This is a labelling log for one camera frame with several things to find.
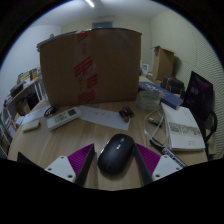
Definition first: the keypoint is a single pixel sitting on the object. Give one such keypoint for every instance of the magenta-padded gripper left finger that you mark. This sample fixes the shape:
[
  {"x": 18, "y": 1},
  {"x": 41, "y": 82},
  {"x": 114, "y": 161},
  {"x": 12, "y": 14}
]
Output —
[{"x": 71, "y": 166}]

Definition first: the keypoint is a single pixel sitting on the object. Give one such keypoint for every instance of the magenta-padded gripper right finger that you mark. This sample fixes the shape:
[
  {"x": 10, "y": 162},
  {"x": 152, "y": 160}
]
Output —
[{"x": 156, "y": 165}]

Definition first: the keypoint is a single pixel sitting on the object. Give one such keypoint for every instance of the black computer mouse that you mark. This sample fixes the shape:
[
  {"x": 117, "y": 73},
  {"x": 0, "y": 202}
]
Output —
[{"x": 116, "y": 155}]

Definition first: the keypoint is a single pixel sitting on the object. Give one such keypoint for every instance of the black mouse pad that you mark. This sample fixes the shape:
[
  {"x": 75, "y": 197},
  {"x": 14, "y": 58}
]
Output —
[{"x": 26, "y": 160}]

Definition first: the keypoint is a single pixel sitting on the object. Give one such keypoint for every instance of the black and white marker pen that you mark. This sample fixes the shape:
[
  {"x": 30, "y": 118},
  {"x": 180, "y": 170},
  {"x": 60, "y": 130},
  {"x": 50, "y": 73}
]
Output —
[{"x": 168, "y": 152}]

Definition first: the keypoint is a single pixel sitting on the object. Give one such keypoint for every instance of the white book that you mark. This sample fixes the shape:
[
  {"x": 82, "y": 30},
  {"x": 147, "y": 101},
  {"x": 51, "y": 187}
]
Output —
[{"x": 183, "y": 130}]

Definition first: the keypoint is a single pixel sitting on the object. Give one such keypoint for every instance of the white remote control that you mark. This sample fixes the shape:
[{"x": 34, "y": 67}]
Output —
[{"x": 63, "y": 117}]

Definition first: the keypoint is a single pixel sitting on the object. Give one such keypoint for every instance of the small white rectangular block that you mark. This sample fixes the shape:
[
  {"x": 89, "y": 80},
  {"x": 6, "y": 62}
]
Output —
[{"x": 30, "y": 126}]

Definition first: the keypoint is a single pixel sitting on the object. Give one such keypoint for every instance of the dark cylindrical battery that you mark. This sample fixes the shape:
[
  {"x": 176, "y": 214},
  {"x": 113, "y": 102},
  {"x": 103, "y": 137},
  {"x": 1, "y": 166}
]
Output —
[
  {"x": 129, "y": 112},
  {"x": 124, "y": 116}
]

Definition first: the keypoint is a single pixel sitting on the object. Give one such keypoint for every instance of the white paper sheet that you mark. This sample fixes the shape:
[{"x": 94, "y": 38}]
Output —
[{"x": 103, "y": 116}]

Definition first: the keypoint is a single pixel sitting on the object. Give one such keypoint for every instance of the clear round plastic container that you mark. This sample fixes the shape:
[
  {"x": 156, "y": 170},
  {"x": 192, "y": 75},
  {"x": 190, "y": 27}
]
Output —
[{"x": 148, "y": 100}]

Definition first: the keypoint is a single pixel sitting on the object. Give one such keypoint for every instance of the blue book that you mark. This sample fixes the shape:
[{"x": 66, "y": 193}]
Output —
[{"x": 163, "y": 93}]

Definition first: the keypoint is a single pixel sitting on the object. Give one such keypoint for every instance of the black office chair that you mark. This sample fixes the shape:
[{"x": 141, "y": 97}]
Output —
[{"x": 198, "y": 96}]

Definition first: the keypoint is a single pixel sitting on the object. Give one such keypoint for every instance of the dark backpack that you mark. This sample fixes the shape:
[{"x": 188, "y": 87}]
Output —
[{"x": 174, "y": 86}]

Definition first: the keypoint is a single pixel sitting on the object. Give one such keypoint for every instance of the cluttered shelf unit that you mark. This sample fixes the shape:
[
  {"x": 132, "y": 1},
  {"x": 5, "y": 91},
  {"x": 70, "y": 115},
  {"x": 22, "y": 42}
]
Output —
[{"x": 23, "y": 96}]

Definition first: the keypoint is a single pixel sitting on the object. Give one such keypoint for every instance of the tall open cardboard box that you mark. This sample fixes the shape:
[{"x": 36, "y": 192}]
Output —
[{"x": 163, "y": 63}]

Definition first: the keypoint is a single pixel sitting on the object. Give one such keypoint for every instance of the large brown cardboard box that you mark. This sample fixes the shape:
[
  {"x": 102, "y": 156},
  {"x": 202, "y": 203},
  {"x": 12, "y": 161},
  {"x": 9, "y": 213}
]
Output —
[{"x": 93, "y": 66}]

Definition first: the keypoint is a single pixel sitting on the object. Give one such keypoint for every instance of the grey door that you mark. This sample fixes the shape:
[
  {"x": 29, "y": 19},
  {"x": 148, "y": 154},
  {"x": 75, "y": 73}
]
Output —
[{"x": 102, "y": 25}]

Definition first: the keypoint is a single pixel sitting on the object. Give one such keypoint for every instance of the ceiling tube light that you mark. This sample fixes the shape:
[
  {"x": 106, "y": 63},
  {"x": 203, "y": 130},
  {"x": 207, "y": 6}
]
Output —
[{"x": 89, "y": 3}]

